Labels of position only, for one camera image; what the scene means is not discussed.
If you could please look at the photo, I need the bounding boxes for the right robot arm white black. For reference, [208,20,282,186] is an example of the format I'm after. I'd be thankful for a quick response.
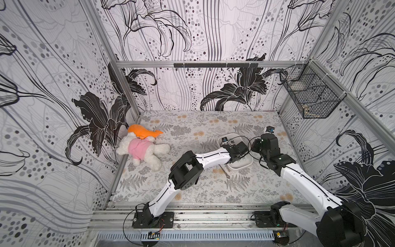
[251,132,366,247]

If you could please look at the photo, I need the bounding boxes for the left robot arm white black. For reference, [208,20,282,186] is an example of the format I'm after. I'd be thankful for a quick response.
[142,142,248,224]

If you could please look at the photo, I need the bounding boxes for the white plastic storage box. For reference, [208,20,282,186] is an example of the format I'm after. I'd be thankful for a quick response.
[217,133,253,171]

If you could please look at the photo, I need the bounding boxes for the small circuit board right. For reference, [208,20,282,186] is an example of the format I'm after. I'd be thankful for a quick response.
[274,231,290,246]

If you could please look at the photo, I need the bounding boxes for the small circuit board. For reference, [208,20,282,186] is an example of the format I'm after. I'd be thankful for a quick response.
[274,231,290,246]
[147,232,160,240]

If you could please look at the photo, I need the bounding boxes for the white plush toy pink shirt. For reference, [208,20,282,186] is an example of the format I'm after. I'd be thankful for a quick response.
[115,124,170,171]

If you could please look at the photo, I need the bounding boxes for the small circuit board left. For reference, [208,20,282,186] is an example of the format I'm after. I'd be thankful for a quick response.
[147,232,160,240]

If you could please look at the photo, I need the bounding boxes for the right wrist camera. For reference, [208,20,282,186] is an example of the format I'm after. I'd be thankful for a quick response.
[266,126,275,134]

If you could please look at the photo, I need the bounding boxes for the black wire wall basket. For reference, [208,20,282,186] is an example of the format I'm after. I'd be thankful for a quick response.
[280,61,347,119]

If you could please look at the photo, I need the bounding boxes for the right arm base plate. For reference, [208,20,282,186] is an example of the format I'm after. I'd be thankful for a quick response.
[250,211,297,230]

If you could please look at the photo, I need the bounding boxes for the white slotted cable duct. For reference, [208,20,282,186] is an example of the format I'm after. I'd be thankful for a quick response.
[98,230,274,242]

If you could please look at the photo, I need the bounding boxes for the black bar on back rail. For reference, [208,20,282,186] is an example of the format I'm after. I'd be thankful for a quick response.
[173,63,259,68]

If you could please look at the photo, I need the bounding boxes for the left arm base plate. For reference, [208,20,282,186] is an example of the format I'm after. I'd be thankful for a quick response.
[132,212,174,229]

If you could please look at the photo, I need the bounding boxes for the aluminium mounting rail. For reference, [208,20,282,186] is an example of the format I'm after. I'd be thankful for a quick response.
[88,202,271,231]

